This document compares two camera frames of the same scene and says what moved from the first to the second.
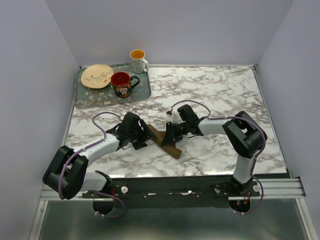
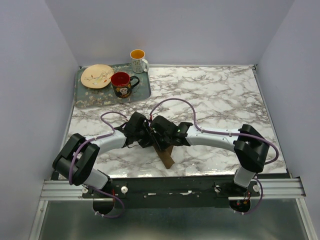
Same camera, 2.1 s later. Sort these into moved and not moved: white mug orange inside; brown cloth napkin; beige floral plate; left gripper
Moved: brown cloth napkin
Not moved: white mug orange inside; left gripper; beige floral plate
